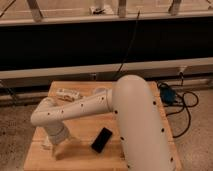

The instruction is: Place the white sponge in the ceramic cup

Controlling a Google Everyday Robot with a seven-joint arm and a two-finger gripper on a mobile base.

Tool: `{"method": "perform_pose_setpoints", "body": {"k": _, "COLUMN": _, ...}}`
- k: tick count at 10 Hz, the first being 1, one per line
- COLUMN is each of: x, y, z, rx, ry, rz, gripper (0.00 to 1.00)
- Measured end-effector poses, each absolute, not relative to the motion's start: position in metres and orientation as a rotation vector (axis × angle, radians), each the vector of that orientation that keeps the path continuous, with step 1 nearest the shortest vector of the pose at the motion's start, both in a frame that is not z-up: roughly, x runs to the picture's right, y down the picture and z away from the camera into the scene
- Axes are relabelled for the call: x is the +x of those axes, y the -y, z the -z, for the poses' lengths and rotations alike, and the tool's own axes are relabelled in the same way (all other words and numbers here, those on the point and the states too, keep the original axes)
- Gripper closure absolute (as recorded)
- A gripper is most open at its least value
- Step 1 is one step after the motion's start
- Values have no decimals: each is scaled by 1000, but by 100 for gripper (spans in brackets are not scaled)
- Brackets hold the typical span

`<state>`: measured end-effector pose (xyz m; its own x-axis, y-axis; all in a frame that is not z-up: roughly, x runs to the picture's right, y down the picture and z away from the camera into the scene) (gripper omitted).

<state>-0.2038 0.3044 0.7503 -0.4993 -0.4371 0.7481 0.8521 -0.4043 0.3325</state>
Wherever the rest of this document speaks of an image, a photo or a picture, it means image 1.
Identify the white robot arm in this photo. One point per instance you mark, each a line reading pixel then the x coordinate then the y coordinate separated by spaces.
pixel 143 136

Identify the clear plastic bottle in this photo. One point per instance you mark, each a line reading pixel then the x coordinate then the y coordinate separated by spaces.
pixel 68 94

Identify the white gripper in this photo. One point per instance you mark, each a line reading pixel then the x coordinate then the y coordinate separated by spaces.
pixel 59 137

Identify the wooden table board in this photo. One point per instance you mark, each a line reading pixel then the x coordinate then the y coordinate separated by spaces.
pixel 76 154

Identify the blue power adapter box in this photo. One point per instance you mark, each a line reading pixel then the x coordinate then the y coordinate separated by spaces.
pixel 167 95

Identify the black smartphone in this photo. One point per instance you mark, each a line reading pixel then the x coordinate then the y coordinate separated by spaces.
pixel 101 140

